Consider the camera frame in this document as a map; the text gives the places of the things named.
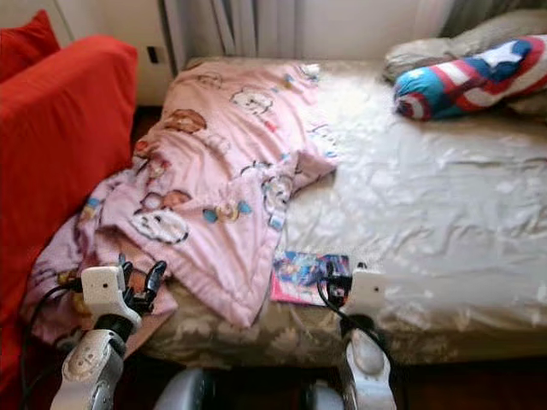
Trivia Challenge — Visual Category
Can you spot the pink cover comic book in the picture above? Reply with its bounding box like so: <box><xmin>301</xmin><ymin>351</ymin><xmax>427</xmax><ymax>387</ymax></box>
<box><xmin>269</xmin><ymin>249</ymin><xmax>351</xmax><ymax>307</ymax></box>

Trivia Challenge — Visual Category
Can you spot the silver left robot leg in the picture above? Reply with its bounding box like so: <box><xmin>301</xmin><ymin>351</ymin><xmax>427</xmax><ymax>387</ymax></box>
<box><xmin>152</xmin><ymin>367</ymin><xmax>216</xmax><ymax>410</ymax></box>

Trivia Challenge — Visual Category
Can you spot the silver robot leg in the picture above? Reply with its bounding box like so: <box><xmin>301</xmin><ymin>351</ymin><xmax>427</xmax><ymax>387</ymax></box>
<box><xmin>302</xmin><ymin>380</ymin><xmax>350</xmax><ymax>410</ymax></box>
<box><xmin>152</xmin><ymin>367</ymin><xmax>216</xmax><ymax>410</ymax></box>

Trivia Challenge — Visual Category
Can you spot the silver right robot leg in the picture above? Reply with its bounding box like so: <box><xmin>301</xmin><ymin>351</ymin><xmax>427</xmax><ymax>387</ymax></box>
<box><xmin>302</xmin><ymin>380</ymin><xmax>350</xmax><ymax>410</ymax></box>

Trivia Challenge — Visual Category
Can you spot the bed with grey floral sheet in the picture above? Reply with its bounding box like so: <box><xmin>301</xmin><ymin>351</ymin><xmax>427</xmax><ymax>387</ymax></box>
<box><xmin>34</xmin><ymin>56</ymin><xmax>547</xmax><ymax>368</ymax></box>

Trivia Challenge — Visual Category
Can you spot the pink cartoon print blanket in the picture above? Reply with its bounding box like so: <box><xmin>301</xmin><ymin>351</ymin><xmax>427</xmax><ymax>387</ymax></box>
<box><xmin>21</xmin><ymin>61</ymin><xmax>337</xmax><ymax>347</ymax></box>

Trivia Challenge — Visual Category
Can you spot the red cushion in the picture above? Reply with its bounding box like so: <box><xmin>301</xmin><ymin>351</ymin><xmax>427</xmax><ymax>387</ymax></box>
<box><xmin>0</xmin><ymin>34</ymin><xmax>139</xmax><ymax>410</ymax></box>
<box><xmin>0</xmin><ymin>9</ymin><xmax>59</xmax><ymax>85</ymax></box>

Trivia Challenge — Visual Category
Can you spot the star striped bolster pillow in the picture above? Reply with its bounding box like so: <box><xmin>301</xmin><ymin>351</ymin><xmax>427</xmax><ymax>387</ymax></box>
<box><xmin>393</xmin><ymin>36</ymin><xmax>547</xmax><ymax>122</ymax></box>

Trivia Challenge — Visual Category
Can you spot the grey floral pillow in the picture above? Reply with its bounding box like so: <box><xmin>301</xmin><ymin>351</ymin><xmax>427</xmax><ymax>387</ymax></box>
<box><xmin>383</xmin><ymin>9</ymin><xmax>547</xmax><ymax>116</ymax></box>

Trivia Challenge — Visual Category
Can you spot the grey curtain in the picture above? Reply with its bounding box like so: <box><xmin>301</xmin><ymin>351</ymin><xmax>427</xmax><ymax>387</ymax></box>
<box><xmin>162</xmin><ymin>0</ymin><xmax>300</xmax><ymax>67</ymax></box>
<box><xmin>436</xmin><ymin>0</ymin><xmax>547</xmax><ymax>37</ymax></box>

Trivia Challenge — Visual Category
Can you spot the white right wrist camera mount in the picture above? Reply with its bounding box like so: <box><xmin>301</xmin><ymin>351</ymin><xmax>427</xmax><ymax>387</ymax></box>
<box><xmin>348</xmin><ymin>269</ymin><xmax>387</xmax><ymax>319</ymax></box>

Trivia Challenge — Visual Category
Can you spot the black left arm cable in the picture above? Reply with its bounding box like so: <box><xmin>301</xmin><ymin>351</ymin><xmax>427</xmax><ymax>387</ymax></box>
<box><xmin>19</xmin><ymin>282</ymin><xmax>85</xmax><ymax>409</ymax></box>

